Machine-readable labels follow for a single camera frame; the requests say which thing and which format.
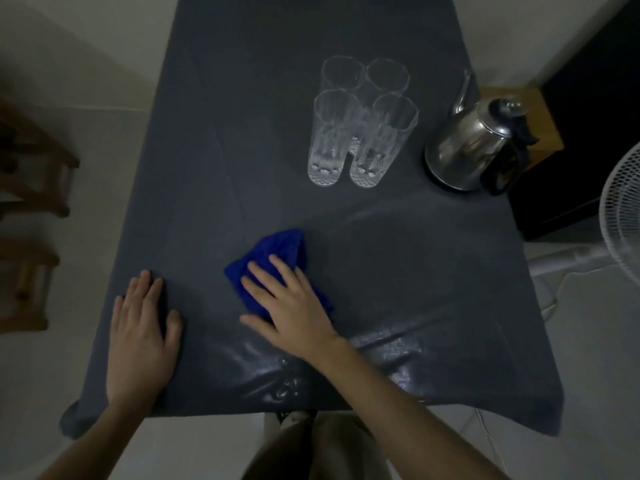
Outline person's right forearm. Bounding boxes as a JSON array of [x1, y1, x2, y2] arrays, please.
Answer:
[[309, 337, 511, 480]]

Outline steel kettle black handle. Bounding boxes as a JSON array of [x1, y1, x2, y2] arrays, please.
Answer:
[[423, 69, 541, 197]]

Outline white standing fan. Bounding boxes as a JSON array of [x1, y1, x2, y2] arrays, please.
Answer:
[[525, 139, 640, 291]]

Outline person's beige trousers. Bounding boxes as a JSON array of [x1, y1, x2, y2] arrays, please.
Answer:
[[239, 412, 401, 480]]

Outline person's left hand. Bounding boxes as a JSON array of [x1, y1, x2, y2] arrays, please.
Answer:
[[105, 269, 183, 408]]

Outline person's right hand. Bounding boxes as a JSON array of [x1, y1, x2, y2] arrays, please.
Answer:
[[239, 253, 346, 365]]

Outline clear faceted glass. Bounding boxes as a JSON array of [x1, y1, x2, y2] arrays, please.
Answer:
[[319, 55, 366, 93], [365, 58, 411, 98], [349, 93, 420, 189], [307, 89, 363, 188]]

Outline grey cloth-covered table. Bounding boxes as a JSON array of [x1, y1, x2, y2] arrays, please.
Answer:
[[59, 0, 566, 441]]

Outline blue cleaning cloth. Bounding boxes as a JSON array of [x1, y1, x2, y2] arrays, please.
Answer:
[[223, 228, 336, 325]]

